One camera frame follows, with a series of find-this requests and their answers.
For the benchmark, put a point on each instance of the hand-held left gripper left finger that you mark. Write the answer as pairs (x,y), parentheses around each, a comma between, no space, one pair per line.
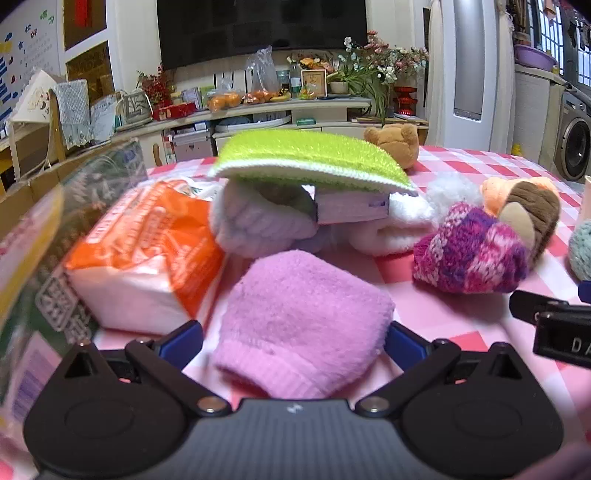
(182,344)

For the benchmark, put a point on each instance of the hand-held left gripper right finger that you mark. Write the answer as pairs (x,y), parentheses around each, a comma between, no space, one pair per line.
(404,346)

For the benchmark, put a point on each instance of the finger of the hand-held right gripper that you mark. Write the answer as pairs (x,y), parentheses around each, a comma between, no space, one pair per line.
(585,291)
(535,307)

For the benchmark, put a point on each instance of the pink fuzzy sock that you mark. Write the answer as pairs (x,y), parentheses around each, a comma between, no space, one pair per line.
(300,314)

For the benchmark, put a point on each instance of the printed cardboard box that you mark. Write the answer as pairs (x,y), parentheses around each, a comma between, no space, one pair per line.
(69,212)

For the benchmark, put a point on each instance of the green chenille pad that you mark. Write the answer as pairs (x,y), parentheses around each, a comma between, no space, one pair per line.
(304,152)

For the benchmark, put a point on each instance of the teal knitted ball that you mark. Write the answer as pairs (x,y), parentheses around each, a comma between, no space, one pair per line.
(582,249)

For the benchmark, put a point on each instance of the red white checked tablecloth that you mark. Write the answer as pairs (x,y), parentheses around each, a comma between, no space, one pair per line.
(461,330)

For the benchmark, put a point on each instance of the purple knitted hat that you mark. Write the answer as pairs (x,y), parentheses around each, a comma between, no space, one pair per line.
(466,254)

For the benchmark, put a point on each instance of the brown orange plush toy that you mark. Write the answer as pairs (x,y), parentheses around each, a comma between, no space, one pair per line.
(531,212)

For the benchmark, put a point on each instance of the orange tissue pack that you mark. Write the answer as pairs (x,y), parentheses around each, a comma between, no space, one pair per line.
(147,240)

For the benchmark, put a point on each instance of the grey white plush toy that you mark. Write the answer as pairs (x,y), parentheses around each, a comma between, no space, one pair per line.
(392,235)

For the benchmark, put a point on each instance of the pale grey fuzzy sock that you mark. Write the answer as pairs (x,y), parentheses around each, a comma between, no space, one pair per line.
(258,226)

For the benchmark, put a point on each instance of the small purple white box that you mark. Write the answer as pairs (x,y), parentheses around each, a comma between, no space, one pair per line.
(351,207)

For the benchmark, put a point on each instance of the washing machine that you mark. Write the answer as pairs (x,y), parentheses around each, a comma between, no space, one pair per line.
(575,138)

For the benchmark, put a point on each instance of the yellow bottle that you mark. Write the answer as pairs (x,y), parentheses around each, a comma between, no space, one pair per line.
(517,150)

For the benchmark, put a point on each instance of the white covered counter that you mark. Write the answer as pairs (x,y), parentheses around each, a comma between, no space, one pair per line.
(535,110)

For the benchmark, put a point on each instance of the pink storage box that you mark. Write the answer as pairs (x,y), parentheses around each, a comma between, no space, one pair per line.
(194,148)

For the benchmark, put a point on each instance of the brown teddy bear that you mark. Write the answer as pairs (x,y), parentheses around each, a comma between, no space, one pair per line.
(397,141)

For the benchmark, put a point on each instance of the stack of books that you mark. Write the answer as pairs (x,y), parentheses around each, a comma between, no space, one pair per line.
(392,120)

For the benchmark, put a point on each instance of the grey round tray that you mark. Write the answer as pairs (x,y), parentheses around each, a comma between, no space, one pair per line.
(251,122)

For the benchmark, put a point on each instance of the red flat box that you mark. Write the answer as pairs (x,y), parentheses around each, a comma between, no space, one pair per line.
(174,111)

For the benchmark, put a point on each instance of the purple plastic basin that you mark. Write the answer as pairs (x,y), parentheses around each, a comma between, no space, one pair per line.
(534,57)

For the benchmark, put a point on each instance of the red candle holder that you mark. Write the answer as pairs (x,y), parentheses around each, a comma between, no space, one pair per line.
(405,99)

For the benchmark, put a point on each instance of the small green box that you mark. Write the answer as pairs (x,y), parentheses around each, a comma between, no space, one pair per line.
(304,122)

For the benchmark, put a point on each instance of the bag of oranges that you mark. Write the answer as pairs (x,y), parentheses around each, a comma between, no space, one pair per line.
(225,100)
(258,97)

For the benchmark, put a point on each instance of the cream television cabinet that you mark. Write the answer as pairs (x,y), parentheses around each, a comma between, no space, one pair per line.
(318,108)

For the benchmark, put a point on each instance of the white standing air conditioner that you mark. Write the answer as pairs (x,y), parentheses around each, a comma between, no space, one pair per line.
(471,60)

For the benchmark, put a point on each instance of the wooden chair with lace cover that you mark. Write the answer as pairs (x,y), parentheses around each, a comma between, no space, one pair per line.
(71,110)

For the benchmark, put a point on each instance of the red berry decoration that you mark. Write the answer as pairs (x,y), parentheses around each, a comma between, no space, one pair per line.
(156,85)

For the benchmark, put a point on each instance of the yellow bananas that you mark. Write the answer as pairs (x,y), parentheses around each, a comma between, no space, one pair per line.
(281,97)

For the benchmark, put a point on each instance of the potted green plant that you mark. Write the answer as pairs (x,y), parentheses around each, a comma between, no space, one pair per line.
(351,78)

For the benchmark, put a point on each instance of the pink white flower bouquet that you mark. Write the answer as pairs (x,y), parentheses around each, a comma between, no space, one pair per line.
(397,57)

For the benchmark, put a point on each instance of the clear plastic bag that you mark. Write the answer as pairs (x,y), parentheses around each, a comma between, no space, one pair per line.
(262,69)

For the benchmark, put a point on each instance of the green glass bottle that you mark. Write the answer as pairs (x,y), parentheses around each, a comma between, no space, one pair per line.
(296,81)

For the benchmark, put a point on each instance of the cream printed gift bag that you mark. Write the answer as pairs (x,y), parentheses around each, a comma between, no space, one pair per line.
(34,94)

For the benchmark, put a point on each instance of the black flat television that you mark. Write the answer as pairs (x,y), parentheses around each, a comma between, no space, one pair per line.
(258,27)

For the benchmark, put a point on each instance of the red hanging knot ornament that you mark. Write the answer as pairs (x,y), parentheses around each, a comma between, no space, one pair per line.
(81,10)

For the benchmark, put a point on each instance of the wooden picture frame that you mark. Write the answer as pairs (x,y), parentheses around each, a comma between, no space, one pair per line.
(314,83)

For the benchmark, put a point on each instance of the colourful wall poster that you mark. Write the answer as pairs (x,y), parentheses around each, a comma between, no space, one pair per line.
(23,55)

